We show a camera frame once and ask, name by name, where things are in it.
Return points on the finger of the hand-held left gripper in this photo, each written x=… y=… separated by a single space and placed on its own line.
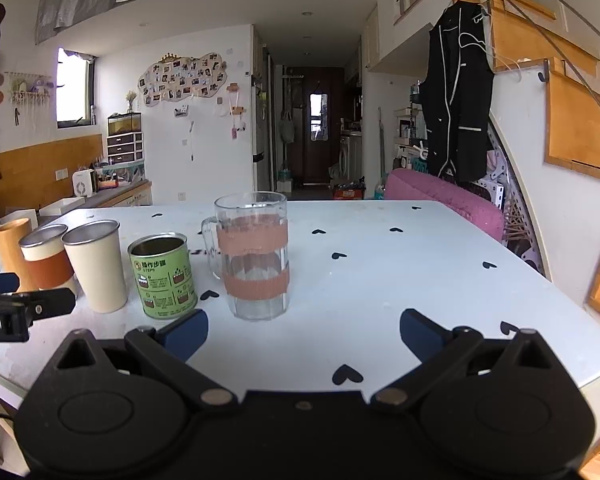
x=50 y=305
x=0 y=282

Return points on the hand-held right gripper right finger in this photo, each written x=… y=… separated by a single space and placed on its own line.
x=421 y=334

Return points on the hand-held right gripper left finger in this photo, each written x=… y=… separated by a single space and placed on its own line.
x=187 y=334

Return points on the taped clear glass mug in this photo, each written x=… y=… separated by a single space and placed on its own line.
x=252 y=255

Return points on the tan wooden cup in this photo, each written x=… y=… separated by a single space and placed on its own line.
x=12 y=250

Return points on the metal cup with brown sleeve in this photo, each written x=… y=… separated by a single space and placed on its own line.
x=47 y=265

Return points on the cream metal cup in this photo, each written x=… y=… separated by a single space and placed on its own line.
x=97 y=270

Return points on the green tin can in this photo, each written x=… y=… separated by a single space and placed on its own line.
x=162 y=280

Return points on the white tray box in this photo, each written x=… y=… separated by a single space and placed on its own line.
x=62 y=206

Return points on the white countertop appliance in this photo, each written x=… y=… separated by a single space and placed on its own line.
x=83 y=183

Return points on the kitchen counter cabinet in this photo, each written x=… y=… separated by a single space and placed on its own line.
x=127 y=195

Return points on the pink chair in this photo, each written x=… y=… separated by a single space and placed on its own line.
x=445 y=200

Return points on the red box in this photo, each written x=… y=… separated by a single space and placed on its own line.
x=349 y=191

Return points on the small drawer unit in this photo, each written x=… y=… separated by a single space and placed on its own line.
x=125 y=148

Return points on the washing machine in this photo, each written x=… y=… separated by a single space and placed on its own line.
x=351 y=157

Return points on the glass fish tank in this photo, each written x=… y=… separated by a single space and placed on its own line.
x=124 y=123

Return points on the dark wooden door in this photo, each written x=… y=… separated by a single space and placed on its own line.
x=325 y=160

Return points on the cluttered storage shelf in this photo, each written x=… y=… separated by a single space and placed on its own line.
x=409 y=130

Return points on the window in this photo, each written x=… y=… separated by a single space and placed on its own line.
x=72 y=90

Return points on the vase with dried flowers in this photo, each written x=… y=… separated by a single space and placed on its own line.
x=130 y=102

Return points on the hanging grey bag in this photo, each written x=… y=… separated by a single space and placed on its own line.
x=286 y=129

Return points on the black jacket with white trim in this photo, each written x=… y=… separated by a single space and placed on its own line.
x=455 y=100

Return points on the cloud-shaped photo board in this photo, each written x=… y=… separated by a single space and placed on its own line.
x=182 y=80

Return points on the wooden staircase panelling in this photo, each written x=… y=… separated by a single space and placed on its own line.
x=575 y=120

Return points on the white wall hook rack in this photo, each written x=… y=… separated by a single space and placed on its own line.
x=29 y=87

